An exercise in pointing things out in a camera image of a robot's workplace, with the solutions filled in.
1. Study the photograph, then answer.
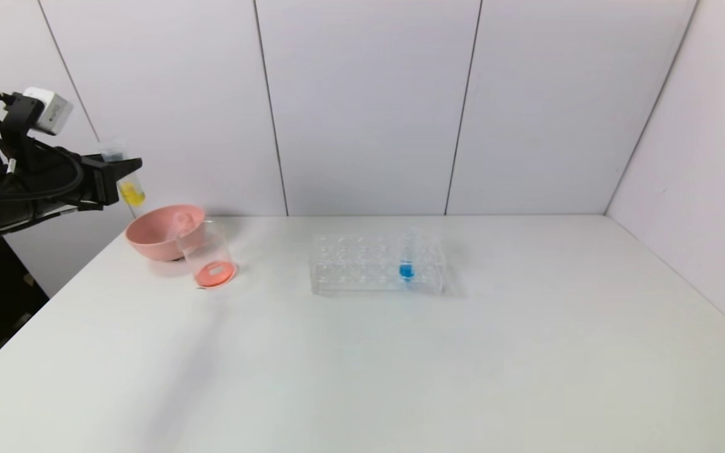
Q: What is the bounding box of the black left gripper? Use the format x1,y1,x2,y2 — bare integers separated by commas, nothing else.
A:
24,137,142,211

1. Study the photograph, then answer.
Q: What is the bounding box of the test tube with yellow pigment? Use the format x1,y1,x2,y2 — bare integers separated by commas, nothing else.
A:
99,141,147,208

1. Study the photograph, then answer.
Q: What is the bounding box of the clear glass beaker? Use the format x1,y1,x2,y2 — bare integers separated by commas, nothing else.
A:
177,220,239,290

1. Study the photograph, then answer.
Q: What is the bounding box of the clear acrylic test tube rack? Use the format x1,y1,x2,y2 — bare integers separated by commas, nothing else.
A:
310,233,447,296

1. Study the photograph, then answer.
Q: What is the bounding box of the test tube with blue pigment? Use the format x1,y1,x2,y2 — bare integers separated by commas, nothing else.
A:
398,228,416,283

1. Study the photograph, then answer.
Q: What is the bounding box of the pink plastic bowl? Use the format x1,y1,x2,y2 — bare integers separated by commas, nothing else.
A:
125,204,206,262

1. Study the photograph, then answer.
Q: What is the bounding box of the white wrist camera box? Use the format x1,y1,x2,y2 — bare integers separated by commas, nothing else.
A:
21,86,75,137

